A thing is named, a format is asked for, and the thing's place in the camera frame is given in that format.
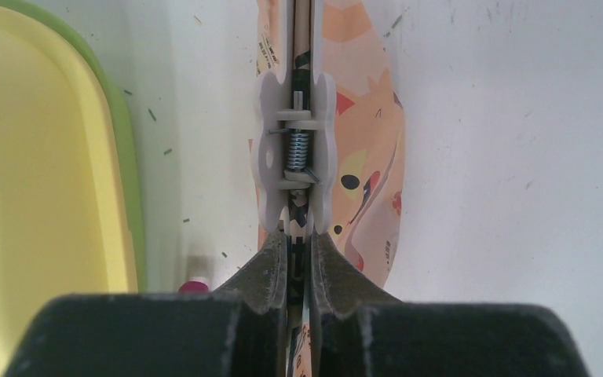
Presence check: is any magenta plastic scoop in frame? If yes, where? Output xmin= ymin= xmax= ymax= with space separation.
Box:
xmin=177 ymin=280 xmax=210 ymax=294

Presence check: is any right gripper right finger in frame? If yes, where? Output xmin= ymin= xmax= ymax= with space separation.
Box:
xmin=309 ymin=234 xmax=588 ymax=376

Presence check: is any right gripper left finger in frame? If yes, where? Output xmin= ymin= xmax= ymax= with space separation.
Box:
xmin=5 ymin=232 xmax=287 ymax=376

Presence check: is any pink cat litter bag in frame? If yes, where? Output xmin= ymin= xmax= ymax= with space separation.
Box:
xmin=256 ymin=1 xmax=405 ymax=287

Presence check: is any white bag sealing clip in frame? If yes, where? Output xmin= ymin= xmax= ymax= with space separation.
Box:
xmin=251 ymin=1 xmax=338 ymax=234

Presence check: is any yellow green litter box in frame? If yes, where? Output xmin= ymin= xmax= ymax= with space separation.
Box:
xmin=0 ymin=1 xmax=146 ymax=376

